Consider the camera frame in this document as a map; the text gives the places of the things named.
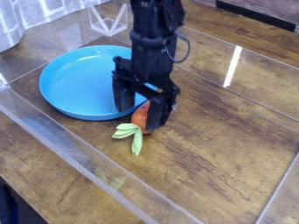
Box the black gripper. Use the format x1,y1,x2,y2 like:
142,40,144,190
112,31,179,132

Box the clear acrylic enclosure panel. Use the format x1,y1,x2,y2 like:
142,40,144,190
0,84,203,224

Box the clear acrylic triangular bracket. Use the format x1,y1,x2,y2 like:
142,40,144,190
88,3,128,37

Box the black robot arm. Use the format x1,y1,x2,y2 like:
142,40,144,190
112,0,184,131

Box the orange toy carrot green leaves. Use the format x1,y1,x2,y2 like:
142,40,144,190
112,101,151,156

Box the blue round plastic tray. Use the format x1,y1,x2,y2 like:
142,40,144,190
39,45,146,121

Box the dark baseboard strip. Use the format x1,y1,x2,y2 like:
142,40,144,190
216,0,295,32

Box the white grey patterned curtain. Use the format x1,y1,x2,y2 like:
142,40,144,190
0,0,111,53

